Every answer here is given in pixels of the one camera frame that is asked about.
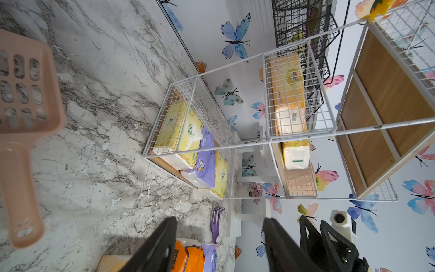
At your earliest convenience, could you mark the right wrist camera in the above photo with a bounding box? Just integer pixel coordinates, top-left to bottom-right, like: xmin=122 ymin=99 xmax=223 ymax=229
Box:
xmin=330 ymin=210 xmax=357 ymax=243

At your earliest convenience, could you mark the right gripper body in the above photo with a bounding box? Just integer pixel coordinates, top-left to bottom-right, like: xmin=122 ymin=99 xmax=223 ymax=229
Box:
xmin=316 ymin=234 xmax=369 ymax=272

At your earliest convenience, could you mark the purple tissue pack shelf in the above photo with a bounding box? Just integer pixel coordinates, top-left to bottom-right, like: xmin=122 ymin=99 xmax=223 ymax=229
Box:
xmin=202 ymin=243 xmax=217 ymax=272

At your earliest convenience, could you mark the beige tissue pack middle shelf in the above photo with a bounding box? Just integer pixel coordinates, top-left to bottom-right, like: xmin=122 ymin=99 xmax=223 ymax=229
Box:
xmin=269 ymin=53 xmax=308 ymax=135

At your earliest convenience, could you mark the white wire wooden shelf rack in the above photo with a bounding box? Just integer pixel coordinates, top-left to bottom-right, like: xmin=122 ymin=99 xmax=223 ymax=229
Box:
xmin=143 ymin=1 xmax=435 ymax=201

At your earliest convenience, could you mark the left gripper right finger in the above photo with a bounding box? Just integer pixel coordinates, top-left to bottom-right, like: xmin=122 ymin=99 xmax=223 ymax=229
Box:
xmin=262 ymin=218 xmax=322 ymax=272

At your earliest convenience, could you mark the yellow tissue pack bottom left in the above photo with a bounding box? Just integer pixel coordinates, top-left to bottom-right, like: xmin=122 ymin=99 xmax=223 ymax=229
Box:
xmin=152 ymin=100 xmax=203 ymax=171

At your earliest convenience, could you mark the beige tissue pack top shelf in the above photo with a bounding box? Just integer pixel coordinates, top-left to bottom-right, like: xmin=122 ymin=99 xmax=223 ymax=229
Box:
xmin=96 ymin=255 xmax=131 ymax=272

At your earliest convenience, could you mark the purple tissue pack bottom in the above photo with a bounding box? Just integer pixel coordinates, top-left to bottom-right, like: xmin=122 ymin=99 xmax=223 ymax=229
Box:
xmin=180 ymin=126 xmax=216 ymax=189

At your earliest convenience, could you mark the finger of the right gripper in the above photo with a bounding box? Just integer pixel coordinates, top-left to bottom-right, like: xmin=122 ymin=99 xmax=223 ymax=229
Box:
xmin=321 ymin=221 xmax=353 ymax=252
xmin=299 ymin=216 xmax=322 ymax=258

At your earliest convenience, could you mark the purple pink garden fork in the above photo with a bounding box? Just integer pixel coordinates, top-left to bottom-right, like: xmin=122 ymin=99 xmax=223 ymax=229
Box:
xmin=210 ymin=206 xmax=225 ymax=244

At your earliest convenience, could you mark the beige tissue pack shelf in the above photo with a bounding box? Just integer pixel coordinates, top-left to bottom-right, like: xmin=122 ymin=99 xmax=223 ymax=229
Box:
xmin=96 ymin=255 xmax=131 ymax=272
xmin=269 ymin=53 xmax=308 ymax=135

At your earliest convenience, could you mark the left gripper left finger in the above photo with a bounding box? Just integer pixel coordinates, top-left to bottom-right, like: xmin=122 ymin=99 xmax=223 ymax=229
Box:
xmin=120 ymin=216 xmax=177 ymax=272

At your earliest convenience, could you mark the yellow tissue pack bottom right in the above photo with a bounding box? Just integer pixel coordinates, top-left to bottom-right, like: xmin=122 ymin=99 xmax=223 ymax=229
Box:
xmin=209 ymin=151 xmax=228 ymax=199

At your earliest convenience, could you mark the black wire wall basket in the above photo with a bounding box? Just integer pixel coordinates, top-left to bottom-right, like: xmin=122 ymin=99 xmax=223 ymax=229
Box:
xmin=264 ymin=1 xmax=340 ymax=130

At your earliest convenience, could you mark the white upper step shelf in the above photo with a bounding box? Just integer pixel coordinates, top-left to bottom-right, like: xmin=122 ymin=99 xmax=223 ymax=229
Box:
xmin=237 ymin=144 xmax=281 ymax=184

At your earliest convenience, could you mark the yellow green tissue pack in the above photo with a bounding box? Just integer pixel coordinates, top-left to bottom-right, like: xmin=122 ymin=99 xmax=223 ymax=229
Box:
xmin=282 ymin=139 xmax=310 ymax=170

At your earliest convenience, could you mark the white step shelf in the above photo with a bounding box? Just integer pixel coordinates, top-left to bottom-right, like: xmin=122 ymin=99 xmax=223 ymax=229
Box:
xmin=237 ymin=144 xmax=281 ymax=184
xmin=226 ymin=182 xmax=272 ymax=239

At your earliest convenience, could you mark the white lower step shelf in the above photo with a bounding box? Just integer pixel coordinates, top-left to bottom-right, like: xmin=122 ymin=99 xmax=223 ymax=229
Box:
xmin=226 ymin=182 xmax=272 ymax=239

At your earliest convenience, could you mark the orange tissue pack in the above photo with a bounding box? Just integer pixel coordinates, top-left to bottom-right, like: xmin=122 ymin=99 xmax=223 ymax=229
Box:
xmin=171 ymin=240 xmax=205 ymax=272

